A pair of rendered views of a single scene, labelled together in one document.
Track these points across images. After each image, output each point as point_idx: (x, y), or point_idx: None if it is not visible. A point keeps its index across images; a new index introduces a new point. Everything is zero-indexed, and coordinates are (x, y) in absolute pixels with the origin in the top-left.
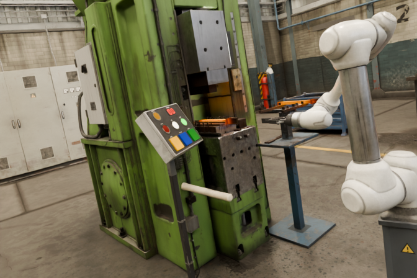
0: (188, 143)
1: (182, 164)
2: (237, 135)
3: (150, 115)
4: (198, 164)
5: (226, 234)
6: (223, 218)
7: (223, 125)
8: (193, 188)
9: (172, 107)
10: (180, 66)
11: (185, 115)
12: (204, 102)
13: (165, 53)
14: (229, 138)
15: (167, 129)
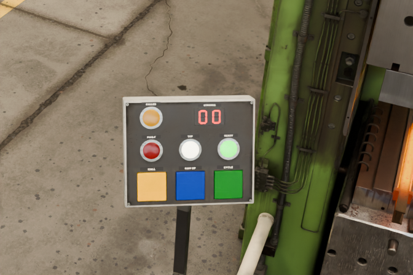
0: (184, 197)
1: (271, 188)
2: (396, 238)
3: (134, 112)
4: (320, 208)
5: None
6: None
7: (382, 194)
8: (249, 244)
9: (229, 107)
10: (361, 10)
11: (328, 111)
12: None
13: None
14: (367, 231)
15: (152, 152)
